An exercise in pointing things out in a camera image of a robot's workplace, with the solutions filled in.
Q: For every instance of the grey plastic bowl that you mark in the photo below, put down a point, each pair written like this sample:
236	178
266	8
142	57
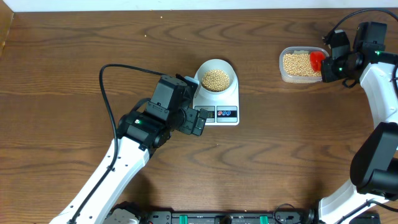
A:
221	65

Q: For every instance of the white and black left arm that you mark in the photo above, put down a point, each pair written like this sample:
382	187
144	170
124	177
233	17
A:
138	136

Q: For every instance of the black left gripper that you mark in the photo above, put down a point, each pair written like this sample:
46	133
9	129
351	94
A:
187	126

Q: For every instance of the white digital kitchen scale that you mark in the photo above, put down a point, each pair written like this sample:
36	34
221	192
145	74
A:
223	108

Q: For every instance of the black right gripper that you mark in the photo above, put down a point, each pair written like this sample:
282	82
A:
329	74

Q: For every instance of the red plastic measuring scoop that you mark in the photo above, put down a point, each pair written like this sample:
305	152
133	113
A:
316	59

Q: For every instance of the clear tub of soybeans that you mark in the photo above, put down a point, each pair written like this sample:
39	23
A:
294	65

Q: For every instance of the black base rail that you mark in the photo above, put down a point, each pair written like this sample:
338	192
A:
129	213

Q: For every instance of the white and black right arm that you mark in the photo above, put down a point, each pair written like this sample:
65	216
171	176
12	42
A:
373	170

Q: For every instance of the soybeans in bowl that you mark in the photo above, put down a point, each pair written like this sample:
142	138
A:
215	80

